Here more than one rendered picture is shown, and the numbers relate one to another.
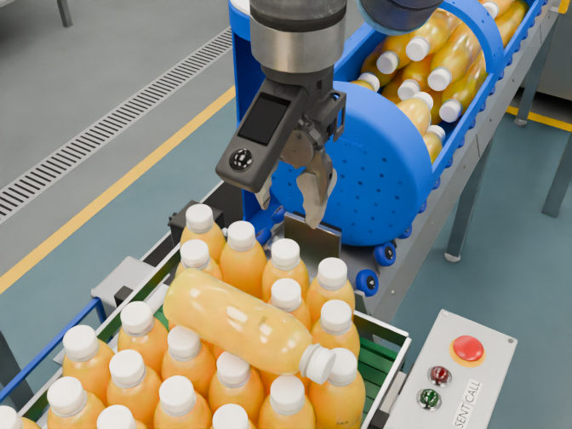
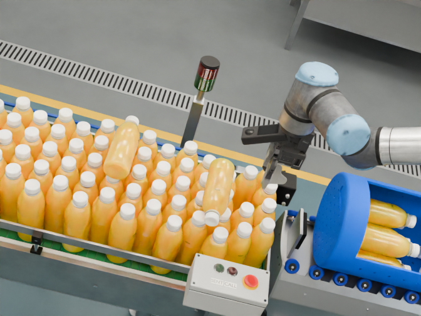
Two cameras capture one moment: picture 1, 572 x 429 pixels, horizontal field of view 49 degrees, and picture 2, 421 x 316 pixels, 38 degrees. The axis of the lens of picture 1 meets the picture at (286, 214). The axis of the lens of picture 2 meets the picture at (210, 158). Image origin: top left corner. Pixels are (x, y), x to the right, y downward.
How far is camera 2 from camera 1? 107 cm
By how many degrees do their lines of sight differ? 38
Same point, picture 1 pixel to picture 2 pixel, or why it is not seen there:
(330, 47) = (292, 126)
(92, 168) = (373, 173)
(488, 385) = (236, 291)
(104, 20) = not seen: outside the picture
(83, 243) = (315, 192)
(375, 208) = (325, 244)
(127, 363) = (187, 162)
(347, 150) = (337, 209)
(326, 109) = (291, 151)
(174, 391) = (182, 180)
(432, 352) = (243, 268)
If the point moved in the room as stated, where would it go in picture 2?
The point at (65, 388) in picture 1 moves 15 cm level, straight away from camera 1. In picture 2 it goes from (169, 148) to (198, 124)
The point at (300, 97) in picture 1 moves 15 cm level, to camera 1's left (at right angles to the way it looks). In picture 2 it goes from (280, 135) to (255, 93)
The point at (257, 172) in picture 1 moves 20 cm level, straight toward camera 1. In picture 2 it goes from (246, 137) to (173, 150)
